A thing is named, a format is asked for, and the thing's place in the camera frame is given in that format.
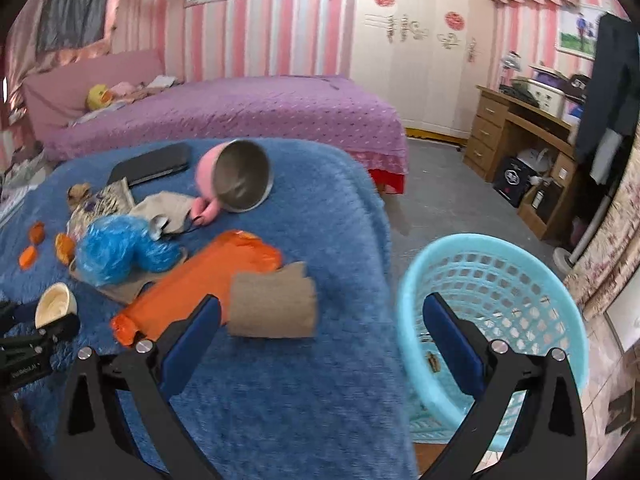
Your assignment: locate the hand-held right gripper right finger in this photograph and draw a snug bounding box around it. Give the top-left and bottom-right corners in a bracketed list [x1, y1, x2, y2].
[422, 292, 588, 480]

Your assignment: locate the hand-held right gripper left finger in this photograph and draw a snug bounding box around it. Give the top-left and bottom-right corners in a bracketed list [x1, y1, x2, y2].
[52, 294, 223, 480]

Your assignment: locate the patterned snack packet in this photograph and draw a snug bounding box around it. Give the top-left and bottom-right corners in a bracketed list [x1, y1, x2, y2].
[67, 178, 136, 236]

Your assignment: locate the white storage box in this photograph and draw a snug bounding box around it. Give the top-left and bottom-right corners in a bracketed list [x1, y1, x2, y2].
[512, 67, 573, 113]

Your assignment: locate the brown phone case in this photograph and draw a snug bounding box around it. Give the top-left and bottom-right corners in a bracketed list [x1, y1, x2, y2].
[70, 257, 156, 306]

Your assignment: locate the floral cloth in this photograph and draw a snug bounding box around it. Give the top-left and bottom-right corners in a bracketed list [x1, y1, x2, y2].
[562, 160, 640, 321]

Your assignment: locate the black printed box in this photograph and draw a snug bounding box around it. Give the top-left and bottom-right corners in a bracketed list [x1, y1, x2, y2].
[492, 156, 533, 208]

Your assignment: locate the bed with purple cover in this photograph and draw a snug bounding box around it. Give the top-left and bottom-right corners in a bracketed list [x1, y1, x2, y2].
[42, 75, 408, 196]

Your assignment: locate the black smartphone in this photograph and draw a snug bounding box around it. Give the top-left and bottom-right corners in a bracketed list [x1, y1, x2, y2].
[107, 142, 192, 188]

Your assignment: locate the small wall poster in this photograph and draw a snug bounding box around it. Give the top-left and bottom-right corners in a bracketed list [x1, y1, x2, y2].
[555, 4, 603, 61]

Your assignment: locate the grey hanging cloth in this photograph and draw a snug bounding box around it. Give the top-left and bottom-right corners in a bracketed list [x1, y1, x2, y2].
[35, 0, 116, 53]

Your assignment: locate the pink covered headboard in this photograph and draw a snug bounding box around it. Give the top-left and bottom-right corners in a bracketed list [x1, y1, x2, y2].
[22, 50, 188, 141]

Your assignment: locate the orange plastic bag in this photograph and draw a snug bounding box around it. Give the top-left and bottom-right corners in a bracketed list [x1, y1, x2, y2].
[110, 230, 283, 348]

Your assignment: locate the cream round cup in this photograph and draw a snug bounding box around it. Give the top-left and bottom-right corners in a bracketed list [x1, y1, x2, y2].
[35, 282, 78, 330]

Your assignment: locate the beige paper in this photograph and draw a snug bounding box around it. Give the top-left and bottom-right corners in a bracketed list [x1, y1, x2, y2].
[131, 192, 201, 235]

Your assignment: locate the blue plastic bag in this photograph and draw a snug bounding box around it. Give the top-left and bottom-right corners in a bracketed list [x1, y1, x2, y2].
[75, 215, 187, 288]

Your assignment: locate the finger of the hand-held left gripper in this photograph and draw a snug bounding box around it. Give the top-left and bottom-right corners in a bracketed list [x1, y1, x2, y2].
[34, 312, 82, 345]

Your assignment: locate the dark hanging jacket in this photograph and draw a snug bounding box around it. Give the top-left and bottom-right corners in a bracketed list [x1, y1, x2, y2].
[572, 12, 640, 181]

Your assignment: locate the pink steel-lined bowl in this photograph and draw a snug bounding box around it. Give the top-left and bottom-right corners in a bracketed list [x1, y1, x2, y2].
[191, 139, 275, 226]

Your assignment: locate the blue fleece blanket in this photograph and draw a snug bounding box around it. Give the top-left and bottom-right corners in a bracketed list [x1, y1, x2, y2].
[0, 137, 418, 480]

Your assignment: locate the small white fan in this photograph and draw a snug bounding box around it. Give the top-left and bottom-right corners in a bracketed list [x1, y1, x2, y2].
[515, 147, 553, 176]

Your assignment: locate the white wardrobe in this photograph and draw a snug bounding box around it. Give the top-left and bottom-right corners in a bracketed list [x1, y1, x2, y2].
[348, 0, 496, 138]

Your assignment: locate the wooden desk with drawers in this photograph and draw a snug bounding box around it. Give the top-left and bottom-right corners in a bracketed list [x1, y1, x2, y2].
[462, 85, 581, 241]

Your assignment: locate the light blue plastic basket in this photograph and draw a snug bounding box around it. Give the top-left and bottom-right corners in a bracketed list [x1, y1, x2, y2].
[397, 232, 591, 453]

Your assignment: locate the brown cardboard piece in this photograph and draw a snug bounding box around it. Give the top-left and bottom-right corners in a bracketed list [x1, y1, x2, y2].
[227, 261, 319, 339]

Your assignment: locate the yellow duck plush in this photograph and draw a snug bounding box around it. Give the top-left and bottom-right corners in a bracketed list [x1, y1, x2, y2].
[86, 85, 115, 111]

